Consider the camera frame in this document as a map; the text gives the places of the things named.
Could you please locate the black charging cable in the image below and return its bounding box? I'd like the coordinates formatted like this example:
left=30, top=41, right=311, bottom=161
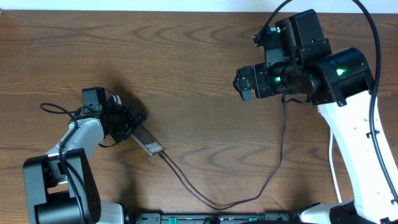
left=157, top=93, right=289, bottom=211

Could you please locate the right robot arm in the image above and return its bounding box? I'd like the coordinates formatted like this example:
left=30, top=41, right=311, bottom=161
left=233, top=10, right=397, bottom=223

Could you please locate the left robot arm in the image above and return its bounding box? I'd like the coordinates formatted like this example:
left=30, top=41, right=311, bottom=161
left=23, top=104, right=145, bottom=223

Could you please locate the white power strip cord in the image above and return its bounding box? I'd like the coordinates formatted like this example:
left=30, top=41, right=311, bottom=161
left=328, top=130, right=343, bottom=203

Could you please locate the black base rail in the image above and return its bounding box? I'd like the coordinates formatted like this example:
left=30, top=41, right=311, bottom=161
left=135, top=213, right=302, bottom=224

